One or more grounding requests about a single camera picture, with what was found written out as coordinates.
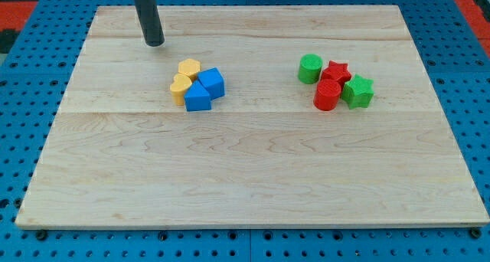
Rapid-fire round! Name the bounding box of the red cylinder block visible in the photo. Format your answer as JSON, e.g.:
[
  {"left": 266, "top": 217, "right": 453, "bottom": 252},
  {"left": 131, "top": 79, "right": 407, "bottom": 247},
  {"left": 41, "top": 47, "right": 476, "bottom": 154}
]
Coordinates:
[{"left": 313, "top": 79, "right": 341, "bottom": 111}]

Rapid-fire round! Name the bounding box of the green star block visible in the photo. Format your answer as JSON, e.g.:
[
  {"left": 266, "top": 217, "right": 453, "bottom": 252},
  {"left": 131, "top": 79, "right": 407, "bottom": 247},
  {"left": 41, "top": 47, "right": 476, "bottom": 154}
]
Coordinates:
[{"left": 341, "top": 74, "right": 374, "bottom": 110}]

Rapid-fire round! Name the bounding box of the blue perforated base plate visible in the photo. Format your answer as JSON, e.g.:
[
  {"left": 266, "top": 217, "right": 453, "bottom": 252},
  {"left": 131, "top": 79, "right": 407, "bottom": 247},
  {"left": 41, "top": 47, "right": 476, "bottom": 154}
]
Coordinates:
[{"left": 1, "top": 0, "right": 489, "bottom": 261}]

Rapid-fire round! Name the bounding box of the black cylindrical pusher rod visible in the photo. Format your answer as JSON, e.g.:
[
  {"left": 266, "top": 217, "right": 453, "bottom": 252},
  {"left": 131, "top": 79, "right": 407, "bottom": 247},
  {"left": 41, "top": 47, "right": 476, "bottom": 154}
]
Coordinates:
[{"left": 134, "top": 0, "right": 165, "bottom": 47}]

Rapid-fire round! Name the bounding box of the light wooden board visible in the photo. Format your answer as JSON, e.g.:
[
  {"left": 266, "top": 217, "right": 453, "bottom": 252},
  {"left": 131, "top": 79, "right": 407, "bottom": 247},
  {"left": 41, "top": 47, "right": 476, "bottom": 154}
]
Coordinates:
[{"left": 16, "top": 5, "right": 489, "bottom": 230}]

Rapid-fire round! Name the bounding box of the green cylinder block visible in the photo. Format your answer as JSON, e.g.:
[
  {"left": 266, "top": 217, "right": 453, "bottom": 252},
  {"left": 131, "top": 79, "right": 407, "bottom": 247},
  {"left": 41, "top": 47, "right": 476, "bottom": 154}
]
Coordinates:
[{"left": 298, "top": 54, "right": 323, "bottom": 84}]

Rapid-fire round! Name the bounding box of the blue cube block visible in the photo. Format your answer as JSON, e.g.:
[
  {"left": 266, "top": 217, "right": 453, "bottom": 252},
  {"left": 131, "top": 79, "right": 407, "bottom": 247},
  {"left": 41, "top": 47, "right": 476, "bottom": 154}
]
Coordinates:
[{"left": 198, "top": 67, "right": 225, "bottom": 100}]

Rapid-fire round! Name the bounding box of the red star block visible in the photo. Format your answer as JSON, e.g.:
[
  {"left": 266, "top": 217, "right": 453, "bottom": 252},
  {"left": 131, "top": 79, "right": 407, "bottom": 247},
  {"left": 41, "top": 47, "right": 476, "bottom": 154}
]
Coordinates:
[{"left": 320, "top": 61, "right": 352, "bottom": 88}]

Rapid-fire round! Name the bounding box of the yellow pentagon block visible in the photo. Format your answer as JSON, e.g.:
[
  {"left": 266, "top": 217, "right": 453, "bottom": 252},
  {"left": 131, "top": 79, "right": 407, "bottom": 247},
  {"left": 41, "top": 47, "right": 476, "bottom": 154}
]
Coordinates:
[{"left": 178, "top": 58, "right": 201, "bottom": 81}]

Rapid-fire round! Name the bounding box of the yellow heart block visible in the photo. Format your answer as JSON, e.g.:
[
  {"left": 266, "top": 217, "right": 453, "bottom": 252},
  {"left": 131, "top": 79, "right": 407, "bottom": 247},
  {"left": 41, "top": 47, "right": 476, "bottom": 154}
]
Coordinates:
[{"left": 169, "top": 74, "right": 193, "bottom": 106}]

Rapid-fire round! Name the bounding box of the blue triangle block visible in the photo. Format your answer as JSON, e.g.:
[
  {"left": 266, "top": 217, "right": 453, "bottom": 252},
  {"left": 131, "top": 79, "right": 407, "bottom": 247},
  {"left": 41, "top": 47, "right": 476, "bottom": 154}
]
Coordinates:
[{"left": 184, "top": 80, "right": 211, "bottom": 112}]

